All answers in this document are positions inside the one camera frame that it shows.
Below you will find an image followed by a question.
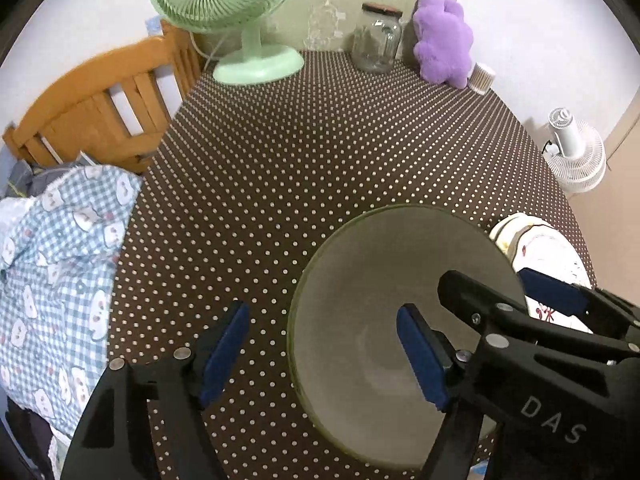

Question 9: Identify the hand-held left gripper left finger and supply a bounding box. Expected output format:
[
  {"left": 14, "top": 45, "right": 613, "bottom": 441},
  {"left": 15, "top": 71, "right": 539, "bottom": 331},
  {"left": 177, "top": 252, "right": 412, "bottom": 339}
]
[{"left": 60, "top": 301, "right": 251, "bottom": 480}]

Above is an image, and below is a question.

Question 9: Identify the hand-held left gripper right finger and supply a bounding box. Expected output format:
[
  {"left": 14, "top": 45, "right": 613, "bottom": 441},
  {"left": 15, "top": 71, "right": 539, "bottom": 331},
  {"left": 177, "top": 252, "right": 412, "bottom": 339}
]
[{"left": 396, "top": 304, "right": 483, "bottom": 480}]

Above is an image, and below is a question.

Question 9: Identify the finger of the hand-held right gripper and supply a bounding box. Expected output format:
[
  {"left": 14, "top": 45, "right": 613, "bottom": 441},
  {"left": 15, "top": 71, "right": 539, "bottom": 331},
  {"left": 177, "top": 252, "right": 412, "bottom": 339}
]
[
  {"left": 520, "top": 267, "right": 640, "bottom": 341},
  {"left": 437, "top": 270, "right": 631, "bottom": 356}
]

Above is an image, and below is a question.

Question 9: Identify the white red floral plate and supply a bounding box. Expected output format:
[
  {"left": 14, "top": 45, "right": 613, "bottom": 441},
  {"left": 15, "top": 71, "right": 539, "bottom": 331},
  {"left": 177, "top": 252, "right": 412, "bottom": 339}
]
[{"left": 505, "top": 222, "right": 596, "bottom": 333}]

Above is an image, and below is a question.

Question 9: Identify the large round yellow floral plate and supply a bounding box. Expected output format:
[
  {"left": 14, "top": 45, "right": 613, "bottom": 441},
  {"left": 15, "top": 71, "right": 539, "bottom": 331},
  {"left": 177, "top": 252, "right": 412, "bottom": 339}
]
[{"left": 492, "top": 212, "right": 551, "bottom": 241}]

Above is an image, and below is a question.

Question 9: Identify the grey-green floral bowl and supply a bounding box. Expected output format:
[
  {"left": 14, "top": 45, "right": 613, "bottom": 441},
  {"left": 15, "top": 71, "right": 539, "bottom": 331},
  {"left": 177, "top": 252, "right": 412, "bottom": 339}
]
[{"left": 287, "top": 203, "right": 527, "bottom": 473}]

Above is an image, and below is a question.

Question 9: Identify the beige door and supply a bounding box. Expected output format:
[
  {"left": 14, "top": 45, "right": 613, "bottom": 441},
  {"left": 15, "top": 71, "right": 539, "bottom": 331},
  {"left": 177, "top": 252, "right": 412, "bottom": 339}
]
[{"left": 565, "top": 85, "right": 640, "bottom": 306}]

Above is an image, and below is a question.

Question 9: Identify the white clip fan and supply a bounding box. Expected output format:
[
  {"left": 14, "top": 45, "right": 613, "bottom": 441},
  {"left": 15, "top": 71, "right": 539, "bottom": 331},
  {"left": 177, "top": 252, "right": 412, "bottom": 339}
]
[{"left": 542, "top": 107, "right": 607, "bottom": 193}]

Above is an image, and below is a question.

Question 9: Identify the brown polka dot tablecloth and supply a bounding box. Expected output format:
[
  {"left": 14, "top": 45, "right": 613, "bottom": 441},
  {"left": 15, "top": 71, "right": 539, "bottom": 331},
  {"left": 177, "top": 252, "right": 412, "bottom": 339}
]
[{"left": 107, "top": 50, "right": 598, "bottom": 480}]

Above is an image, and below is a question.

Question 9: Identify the blue checkered printed blanket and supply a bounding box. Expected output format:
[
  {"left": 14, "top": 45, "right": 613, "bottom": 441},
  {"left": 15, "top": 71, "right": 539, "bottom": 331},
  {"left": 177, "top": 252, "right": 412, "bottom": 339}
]
[{"left": 0, "top": 165, "right": 143, "bottom": 480}]

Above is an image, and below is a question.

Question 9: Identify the small white round container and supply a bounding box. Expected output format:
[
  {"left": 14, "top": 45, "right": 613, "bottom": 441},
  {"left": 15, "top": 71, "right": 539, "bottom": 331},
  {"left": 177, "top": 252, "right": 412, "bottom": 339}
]
[{"left": 467, "top": 62, "right": 496, "bottom": 96}]

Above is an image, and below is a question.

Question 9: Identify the grey cloth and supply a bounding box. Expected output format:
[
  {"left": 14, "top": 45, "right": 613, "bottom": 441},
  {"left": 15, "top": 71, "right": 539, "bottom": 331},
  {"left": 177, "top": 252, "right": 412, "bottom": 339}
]
[{"left": 5, "top": 157, "right": 96, "bottom": 198}]

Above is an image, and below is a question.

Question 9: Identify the purple plush toy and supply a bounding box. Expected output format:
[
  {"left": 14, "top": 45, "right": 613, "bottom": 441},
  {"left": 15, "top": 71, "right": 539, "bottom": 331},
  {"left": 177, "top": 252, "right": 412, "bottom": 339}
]
[{"left": 412, "top": 0, "right": 475, "bottom": 88}]

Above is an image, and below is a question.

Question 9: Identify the glass jar with dark lid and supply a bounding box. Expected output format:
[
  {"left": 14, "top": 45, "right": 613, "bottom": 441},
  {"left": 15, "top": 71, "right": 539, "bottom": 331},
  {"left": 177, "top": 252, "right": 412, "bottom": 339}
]
[{"left": 351, "top": 2, "right": 404, "bottom": 74}]

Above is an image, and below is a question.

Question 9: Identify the green desk fan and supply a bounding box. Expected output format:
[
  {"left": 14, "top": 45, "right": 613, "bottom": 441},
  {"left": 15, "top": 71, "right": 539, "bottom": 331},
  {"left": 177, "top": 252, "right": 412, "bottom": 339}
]
[{"left": 147, "top": 0, "right": 306, "bottom": 86}]

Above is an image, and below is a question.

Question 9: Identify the green patterned board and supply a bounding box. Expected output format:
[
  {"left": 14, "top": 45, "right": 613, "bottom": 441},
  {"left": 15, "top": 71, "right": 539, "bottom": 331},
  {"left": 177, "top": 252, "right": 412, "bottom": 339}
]
[{"left": 265, "top": 0, "right": 467, "bottom": 56}]

